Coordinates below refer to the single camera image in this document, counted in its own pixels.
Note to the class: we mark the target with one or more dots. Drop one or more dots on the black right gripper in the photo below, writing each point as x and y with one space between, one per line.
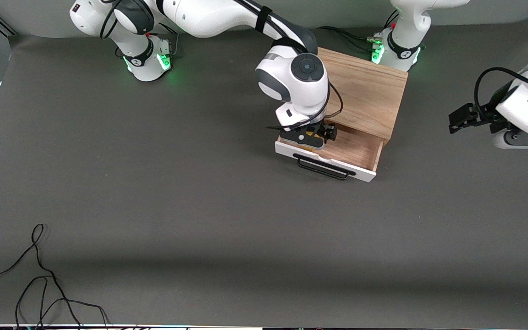
324 130

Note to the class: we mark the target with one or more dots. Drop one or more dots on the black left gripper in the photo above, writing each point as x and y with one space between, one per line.
487 111

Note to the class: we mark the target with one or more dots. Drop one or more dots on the white-fronted wooden drawer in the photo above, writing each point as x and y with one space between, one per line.
355 151

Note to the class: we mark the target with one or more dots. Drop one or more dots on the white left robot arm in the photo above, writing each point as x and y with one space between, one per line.
406 27

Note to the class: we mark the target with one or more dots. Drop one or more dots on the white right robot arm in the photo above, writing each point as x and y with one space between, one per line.
209 18

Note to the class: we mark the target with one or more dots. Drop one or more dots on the light wooden cabinet box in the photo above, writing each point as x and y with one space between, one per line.
369 87

